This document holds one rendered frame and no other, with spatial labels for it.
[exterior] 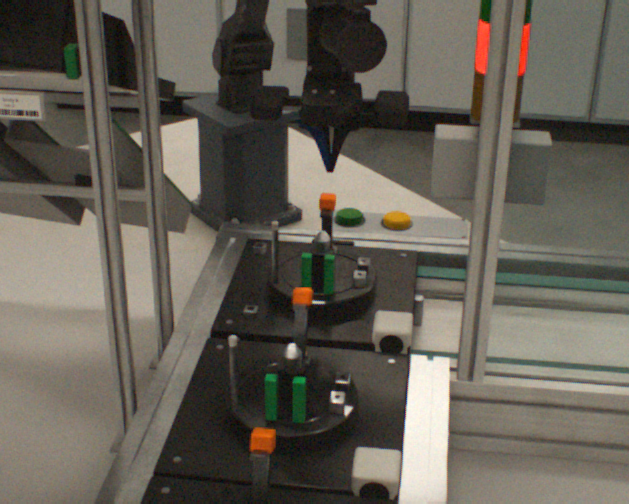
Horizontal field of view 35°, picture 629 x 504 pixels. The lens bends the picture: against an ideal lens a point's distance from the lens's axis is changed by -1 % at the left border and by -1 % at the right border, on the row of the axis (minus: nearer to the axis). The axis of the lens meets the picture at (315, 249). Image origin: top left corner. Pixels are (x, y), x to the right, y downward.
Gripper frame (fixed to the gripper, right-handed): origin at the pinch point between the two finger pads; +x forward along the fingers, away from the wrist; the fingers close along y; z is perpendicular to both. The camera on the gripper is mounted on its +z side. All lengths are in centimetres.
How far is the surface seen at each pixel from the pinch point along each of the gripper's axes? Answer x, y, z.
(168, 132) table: 28, -43, -73
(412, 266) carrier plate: 18.6, 10.6, -4.5
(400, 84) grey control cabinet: 88, -6, -299
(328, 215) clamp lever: 9.4, -0.2, 0.3
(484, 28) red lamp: -19.5, 17.1, 16.6
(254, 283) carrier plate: 18.3, -9.5, 3.2
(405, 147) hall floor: 111, -2, -282
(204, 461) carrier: 19.0, -7.8, 38.1
